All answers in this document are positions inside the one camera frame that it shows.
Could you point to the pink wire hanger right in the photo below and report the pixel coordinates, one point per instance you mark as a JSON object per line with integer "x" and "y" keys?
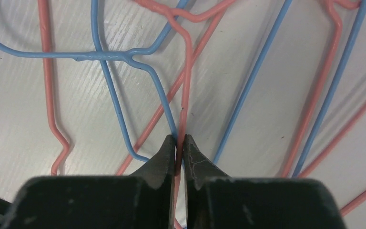
{"x": 319, "y": 82}

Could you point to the blue wire hanger on table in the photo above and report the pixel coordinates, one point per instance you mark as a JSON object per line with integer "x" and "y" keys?
{"x": 103, "y": 57}

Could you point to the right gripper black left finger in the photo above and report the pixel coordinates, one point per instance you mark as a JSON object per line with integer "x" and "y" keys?
{"x": 141, "y": 200}

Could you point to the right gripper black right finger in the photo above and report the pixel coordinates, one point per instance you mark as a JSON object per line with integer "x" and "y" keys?
{"x": 216, "y": 200}

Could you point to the blue wire hanger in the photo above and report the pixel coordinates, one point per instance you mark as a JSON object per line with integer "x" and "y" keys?
{"x": 103, "y": 57}
{"x": 252, "y": 77}

